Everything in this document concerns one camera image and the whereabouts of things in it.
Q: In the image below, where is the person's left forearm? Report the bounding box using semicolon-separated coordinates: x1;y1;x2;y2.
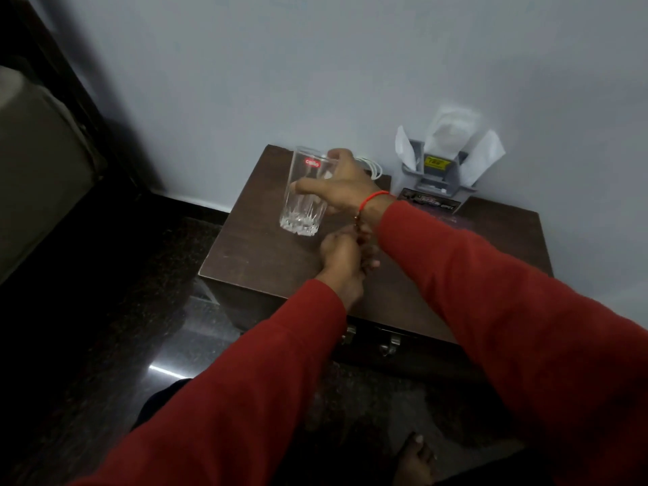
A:
70;278;366;486

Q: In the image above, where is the dark wooden bedside table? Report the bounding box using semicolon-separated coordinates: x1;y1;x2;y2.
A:
198;144;554;381

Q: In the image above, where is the person's foot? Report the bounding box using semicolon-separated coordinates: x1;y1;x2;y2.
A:
392;432;437;486

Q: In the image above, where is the clear drinking glass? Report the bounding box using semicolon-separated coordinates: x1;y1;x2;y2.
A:
279;146;339;237

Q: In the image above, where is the person's black trouser leg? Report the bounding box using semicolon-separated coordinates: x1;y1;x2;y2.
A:
132;378;193;432

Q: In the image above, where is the person's left hand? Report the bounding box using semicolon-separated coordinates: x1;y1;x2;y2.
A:
316;225;381;299

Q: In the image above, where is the red thread bracelet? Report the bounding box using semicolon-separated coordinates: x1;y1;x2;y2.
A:
353;190;392;232

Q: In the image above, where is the person's right forearm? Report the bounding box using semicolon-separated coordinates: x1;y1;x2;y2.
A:
362;194;648;486

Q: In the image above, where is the dark wooden bed frame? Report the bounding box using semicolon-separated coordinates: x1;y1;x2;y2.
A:
0;0;168;198

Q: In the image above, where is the grey cardboard box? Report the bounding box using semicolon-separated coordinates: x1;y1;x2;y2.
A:
391;139;478;214

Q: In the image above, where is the white cable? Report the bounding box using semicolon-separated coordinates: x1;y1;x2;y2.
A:
354;157;384;181

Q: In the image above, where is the white plastic wrapping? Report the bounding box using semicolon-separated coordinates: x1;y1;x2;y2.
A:
395;106;506;188

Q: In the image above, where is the person's right hand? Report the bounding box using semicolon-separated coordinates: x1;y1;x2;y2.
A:
296;148;395;226

